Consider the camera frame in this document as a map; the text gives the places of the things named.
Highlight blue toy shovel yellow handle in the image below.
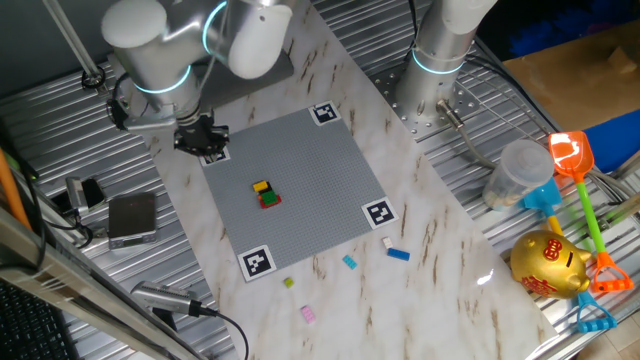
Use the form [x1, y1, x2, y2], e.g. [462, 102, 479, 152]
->
[517, 177, 619, 335]

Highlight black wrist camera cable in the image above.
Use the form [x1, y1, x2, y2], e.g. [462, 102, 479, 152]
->
[110, 72, 132, 104]

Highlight aluminium frame bar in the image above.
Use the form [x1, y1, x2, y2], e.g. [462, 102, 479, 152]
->
[0, 204, 206, 360]

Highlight brown cardboard box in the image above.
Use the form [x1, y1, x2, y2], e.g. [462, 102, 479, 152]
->
[501, 22, 640, 132]

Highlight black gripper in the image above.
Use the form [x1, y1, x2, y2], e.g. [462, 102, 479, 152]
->
[173, 113, 231, 162]

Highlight grey Lego baseplate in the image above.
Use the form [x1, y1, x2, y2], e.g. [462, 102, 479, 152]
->
[193, 101, 400, 284]

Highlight black white ArUco marker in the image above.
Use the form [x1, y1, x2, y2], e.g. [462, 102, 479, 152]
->
[236, 243, 278, 284]
[360, 196, 400, 231]
[199, 145, 232, 168]
[309, 100, 343, 127]

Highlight orange toy shovel green handle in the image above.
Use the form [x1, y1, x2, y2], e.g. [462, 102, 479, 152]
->
[547, 130, 635, 294]

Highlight gold piggy bank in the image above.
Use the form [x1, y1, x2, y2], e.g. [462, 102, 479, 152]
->
[509, 229, 594, 301]

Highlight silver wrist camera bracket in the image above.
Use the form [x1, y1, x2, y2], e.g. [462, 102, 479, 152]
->
[107, 97, 179, 133]

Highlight blue plastic sheet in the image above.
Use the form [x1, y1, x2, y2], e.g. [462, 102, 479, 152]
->
[579, 107, 640, 174]

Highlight grey robot conduit cable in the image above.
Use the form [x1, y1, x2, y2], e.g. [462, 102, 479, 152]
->
[435, 98, 499, 169]

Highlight silver digital scale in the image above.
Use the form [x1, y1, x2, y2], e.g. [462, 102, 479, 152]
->
[107, 191, 160, 251]

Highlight black keyboard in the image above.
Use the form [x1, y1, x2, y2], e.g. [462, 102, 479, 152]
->
[0, 279, 81, 360]

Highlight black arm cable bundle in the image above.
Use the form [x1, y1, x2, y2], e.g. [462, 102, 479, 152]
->
[407, 0, 424, 61]

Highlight silver metal pole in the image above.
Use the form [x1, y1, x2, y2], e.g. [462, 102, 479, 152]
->
[42, 0, 109, 96]

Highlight blue fuzzy fabric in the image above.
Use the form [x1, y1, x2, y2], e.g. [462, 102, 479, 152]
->
[508, 0, 640, 56]

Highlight silver depth camera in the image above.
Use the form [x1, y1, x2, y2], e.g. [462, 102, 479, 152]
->
[130, 280, 204, 317]

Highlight perforated metal robot base plate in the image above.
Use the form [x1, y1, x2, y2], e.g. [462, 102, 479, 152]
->
[369, 62, 484, 144]

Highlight orange pole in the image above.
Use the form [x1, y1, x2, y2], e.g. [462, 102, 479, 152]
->
[0, 147, 32, 231]

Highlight clear plastic cup with bricks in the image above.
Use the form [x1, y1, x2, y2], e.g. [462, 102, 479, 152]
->
[482, 138, 555, 212]

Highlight grey fabric pad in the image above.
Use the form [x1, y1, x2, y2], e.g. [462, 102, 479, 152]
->
[192, 47, 295, 119]

